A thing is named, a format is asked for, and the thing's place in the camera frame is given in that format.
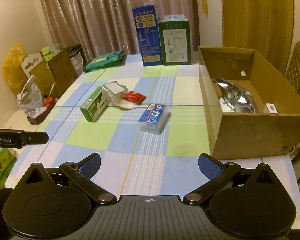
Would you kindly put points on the clear box blue label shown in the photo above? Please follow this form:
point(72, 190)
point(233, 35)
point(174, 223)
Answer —
point(154, 118)

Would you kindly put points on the beige curtain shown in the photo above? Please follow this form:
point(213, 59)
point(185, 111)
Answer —
point(103, 26)

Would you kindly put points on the white long medicine box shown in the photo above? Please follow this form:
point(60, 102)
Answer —
point(270, 108)

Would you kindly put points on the stacked white bowls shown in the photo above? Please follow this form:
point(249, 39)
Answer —
point(75, 54)

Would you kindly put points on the green wet wipes pack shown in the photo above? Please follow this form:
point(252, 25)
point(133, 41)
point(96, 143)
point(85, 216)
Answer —
point(105, 61)

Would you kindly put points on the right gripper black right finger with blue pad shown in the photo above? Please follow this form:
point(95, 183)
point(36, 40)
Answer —
point(219, 174)

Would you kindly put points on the red snack packet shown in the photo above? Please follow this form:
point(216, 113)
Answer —
point(134, 97)

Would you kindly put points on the dark green carton box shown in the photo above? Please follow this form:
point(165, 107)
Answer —
point(174, 31)

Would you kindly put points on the crumpled silver white bag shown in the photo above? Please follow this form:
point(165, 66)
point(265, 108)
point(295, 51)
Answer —
point(30, 99)

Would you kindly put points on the silver foil pouch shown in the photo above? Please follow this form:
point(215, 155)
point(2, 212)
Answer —
point(236, 97)

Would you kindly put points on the blue milk carton box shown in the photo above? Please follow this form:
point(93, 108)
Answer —
point(146, 19)

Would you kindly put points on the green tissue boxes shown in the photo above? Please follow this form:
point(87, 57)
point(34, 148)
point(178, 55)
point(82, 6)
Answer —
point(50, 51)

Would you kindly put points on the yellow plastic bag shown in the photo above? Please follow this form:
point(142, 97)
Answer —
point(11, 68)

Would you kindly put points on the checkered tablecloth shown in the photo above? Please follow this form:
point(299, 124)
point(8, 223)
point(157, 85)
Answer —
point(133, 162)

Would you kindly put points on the clear plastic small box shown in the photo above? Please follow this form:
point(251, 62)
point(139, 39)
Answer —
point(115, 90)

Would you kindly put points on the white plastic spoon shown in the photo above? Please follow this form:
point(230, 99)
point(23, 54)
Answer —
point(125, 105)

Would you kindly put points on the brown cardboard carrier box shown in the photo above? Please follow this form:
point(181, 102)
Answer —
point(52, 77)

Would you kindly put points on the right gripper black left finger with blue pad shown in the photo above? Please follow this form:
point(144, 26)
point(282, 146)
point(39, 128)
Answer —
point(80, 174)

